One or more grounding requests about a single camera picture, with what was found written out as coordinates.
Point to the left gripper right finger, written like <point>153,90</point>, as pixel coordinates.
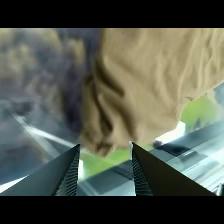
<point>160,176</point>

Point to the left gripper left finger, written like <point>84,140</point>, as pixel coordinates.
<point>50,176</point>

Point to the brown T-shirt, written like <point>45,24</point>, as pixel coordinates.
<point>146,83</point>

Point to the silver frame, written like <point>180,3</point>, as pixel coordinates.
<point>203,160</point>

